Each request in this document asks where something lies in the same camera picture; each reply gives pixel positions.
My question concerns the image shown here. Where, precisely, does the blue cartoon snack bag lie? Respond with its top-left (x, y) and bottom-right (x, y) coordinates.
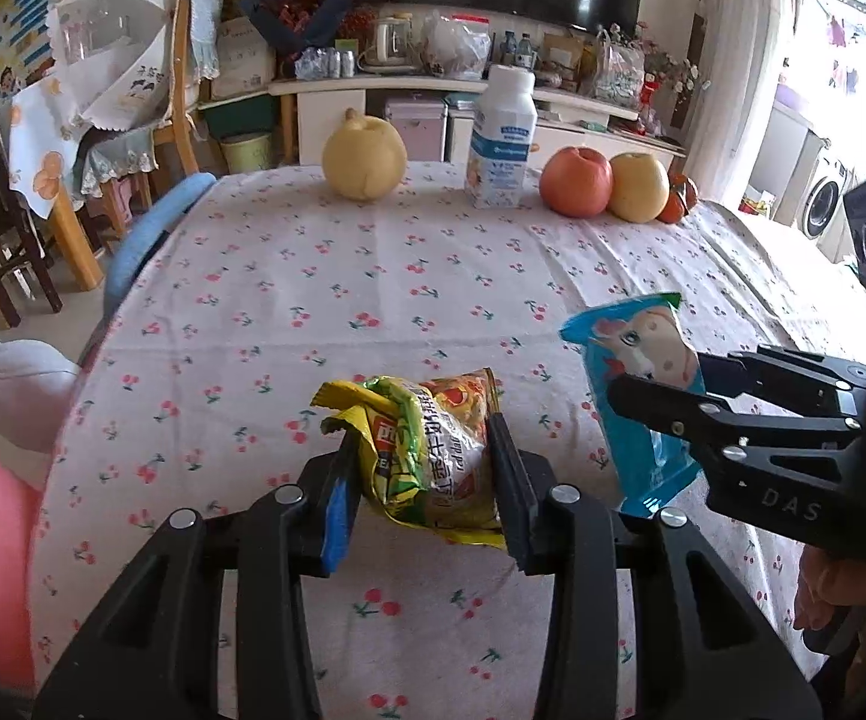
top-left (560, 293), bottom-right (705, 517)

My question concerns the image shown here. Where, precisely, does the yellow green snack bag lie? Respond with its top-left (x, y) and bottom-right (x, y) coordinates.
top-left (311, 367), bottom-right (506, 550)

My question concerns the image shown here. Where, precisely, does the person right hand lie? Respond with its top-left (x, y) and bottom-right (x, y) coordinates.
top-left (794, 546), bottom-right (866, 631)

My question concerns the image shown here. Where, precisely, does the washing machine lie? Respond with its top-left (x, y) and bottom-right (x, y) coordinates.
top-left (771, 130), bottom-right (854, 245)

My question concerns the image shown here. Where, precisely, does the small red persimmon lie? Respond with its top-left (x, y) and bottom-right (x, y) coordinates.
top-left (657, 174), bottom-right (698, 224)

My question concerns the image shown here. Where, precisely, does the yellow apple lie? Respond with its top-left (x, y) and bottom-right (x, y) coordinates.
top-left (609, 153), bottom-right (669, 224)

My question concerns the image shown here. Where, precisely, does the floral cherry tablecloth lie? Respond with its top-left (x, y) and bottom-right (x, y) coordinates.
top-left (29, 163), bottom-right (866, 718)

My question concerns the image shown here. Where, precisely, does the red apple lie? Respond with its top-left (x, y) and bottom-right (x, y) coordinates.
top-left (539, 146), bottom-right (614, 218)

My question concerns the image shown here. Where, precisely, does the white grey cushion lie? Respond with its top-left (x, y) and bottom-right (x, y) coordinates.
top-left (0, 340), bottom-right (82, 454)

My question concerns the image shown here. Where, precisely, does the white blue milk bottle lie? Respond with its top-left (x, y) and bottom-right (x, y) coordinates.
top-left (465, 65), bottom-right (537, 208)

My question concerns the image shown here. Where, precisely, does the pink storage box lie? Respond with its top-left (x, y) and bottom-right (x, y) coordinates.
top-left (384, 98), bottom-right (447, 161)

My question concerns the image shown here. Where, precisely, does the white tv cabinet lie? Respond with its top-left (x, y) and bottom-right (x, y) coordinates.
top-left (269, 67), bottom-right (685, 169)

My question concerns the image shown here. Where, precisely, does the yellow pear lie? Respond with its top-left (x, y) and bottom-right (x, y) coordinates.
top-left (321, 107), bottom-right (408, 202)

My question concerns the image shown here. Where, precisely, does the blue cushion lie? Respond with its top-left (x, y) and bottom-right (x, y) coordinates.
top-left (103, 172), bottom-right (217, 319)

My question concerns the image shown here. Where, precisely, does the clear plastic bag on cabinet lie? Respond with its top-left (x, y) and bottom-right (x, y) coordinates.
top-left (420, 11), bottom-right (492, 82)

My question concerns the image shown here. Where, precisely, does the electric kettle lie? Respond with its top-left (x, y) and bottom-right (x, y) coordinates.
top-left (358, 15), bottom-right (417, 73)

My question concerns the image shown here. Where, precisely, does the wooden dining table with cloth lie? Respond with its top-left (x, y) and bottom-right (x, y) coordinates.
top-left (5, 67), bottom-right (162, 293)

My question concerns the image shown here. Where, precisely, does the green waste bin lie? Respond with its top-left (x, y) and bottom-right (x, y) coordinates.
top-left (220, 132), bottom-right (275, 174)

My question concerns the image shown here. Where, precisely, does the wooden dining chair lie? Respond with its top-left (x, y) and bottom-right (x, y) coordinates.
top-left (154, 0), bottom-right (223, 176)

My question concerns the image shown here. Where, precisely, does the dark red flower bouquet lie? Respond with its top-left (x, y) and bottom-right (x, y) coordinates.
top-left (236, 0), bottom-right (355, 57)

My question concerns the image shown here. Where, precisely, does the white mesh food cover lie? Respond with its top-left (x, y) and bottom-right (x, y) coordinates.
top-left (46, 0), bottom-right (173, 132)

